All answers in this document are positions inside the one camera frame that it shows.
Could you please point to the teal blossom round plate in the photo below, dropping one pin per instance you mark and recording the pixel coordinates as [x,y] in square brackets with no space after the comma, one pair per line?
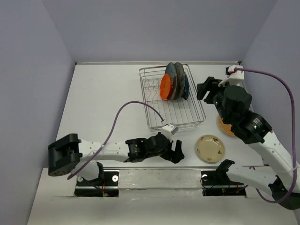
[171,71]

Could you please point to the woven tan round plate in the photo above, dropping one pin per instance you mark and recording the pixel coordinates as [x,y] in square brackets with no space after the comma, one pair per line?
[226,128]

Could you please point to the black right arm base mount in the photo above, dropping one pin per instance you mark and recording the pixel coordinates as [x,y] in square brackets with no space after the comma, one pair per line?
[217,183]

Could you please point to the wire metal dish rack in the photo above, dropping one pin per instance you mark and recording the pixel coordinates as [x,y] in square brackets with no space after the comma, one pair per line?
[184,113]

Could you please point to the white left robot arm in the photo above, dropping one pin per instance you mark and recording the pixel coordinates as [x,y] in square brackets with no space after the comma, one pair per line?
[78,157]

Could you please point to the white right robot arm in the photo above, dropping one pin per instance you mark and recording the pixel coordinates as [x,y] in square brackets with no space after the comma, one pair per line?
[257,133]

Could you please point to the cream floral plate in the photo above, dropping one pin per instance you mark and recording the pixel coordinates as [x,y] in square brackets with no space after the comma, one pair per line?
[210,149]

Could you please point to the orange plate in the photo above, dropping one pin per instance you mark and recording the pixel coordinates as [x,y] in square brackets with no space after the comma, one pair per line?
[166,87]

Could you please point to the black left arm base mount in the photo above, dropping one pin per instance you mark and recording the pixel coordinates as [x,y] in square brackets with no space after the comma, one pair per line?
[108,187]

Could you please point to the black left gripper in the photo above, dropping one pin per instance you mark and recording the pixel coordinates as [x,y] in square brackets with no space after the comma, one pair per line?
[173,156]

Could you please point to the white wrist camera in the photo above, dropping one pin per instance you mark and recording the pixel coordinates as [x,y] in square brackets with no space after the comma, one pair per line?
[234,76]
[169,130]

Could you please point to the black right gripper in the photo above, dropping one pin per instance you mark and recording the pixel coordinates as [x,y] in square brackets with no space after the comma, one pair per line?
[210,84]

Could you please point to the dark blue leaf plate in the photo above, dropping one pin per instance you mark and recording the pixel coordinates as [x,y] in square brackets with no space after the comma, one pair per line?
[186,93]

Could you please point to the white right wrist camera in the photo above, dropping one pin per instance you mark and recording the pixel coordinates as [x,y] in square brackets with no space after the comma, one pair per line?
[234,76]

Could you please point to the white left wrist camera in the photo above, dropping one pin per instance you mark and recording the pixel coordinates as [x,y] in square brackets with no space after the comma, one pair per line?
[169,130]

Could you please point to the grey deer pattern plate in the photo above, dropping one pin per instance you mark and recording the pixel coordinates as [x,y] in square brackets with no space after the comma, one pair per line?
[180,80]

